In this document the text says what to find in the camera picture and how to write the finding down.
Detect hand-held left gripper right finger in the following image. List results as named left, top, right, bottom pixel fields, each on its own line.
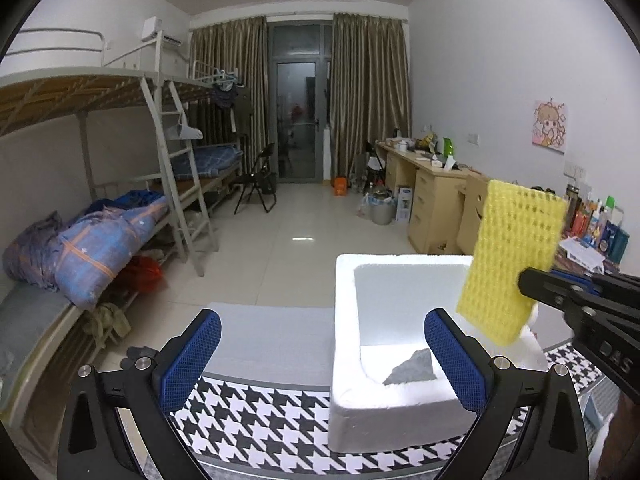
left=424, top=308, right=591, bottom=480

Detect hanging dark clothes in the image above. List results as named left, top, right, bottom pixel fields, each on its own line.
left=210, top=80, right=240, bottom=110

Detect light wooden desk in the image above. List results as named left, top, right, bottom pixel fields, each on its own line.
left=376, top=140, right=491, bottom=256

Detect white metal bunk bed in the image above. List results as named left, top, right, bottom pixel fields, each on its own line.
left=0, top=27, right=246, bottom=431

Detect white papers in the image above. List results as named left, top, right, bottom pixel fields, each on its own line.
left=557, top=237, right=606, bottom=268

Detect red cloth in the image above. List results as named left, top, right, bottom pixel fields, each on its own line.
left=120, top=255, right=163, bottom=293

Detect white carton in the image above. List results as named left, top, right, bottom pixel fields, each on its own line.
left=395, top=185, right=416, bottom=223

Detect wooden chair with smiley cutout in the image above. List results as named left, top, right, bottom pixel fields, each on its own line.
left=457, top=175, right=493, bottom=256

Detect metal pot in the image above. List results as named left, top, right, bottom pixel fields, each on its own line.
left=369, top=195, right=396, bottom=225

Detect blue quilt bundle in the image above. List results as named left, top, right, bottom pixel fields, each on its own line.
left=55, top=192, right=168, bottom=311

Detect olive cloth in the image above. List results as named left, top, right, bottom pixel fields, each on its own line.
left=82, top=302, right=131, bottom=348

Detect row of toiletry bottles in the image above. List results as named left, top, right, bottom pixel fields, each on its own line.
left=562, top=185, right=626, bottom=251

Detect white foam box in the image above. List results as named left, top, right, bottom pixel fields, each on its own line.
left=327, top=253, right=548, bottom=453

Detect black folding chair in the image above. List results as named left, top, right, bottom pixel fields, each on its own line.
left=234, top=142, right=278, bottom=216

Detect blue plaid bedding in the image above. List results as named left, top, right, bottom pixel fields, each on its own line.
left=192, top=144, right=241, bottom=178

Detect cartoon wall poster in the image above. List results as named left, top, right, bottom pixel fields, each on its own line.
left=531, top=100, right=569, bottom=153

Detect brown curtain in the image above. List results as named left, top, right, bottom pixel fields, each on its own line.
left=190, top=16, right=269, bottom=181
left=332, top=12, right=412, bottom=181

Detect purple patterned blanket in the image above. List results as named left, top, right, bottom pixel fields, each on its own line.
left=2, top=211, right=66, bottom=291

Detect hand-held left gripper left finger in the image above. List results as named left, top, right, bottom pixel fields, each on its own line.
left=57, top=309, right=222, bottom=480

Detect teal box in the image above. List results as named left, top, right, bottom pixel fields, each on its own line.
left=607, top=227, right=631, bottom=263

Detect yellow sponge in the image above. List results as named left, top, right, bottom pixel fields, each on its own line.
left=456, top=179, right=569, bottom=347

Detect white air conditioner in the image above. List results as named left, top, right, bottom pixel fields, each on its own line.
left=141, top=17, right=183, bottom=45

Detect person's right forearm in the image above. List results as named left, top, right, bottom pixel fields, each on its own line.
left=592, top=390, right=640, bottom=480

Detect white bunk bed ladder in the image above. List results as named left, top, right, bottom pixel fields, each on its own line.
left=140, top=75, right=221, bottom=277

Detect glass balcony door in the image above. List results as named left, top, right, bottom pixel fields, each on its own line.
left=268, top=24, right=333, bottom=181

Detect grey cloth piece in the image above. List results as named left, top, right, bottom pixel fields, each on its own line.
left=384, top=347, right=437, bottom=387

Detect wooden desk with printed cover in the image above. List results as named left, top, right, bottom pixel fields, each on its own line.
left=550, top=232, right=640, bottom=281

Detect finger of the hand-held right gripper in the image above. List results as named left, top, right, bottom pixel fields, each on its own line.
left=550, top=270, right=640, bottom=293
left=518, top=266, right=601, bottom=318

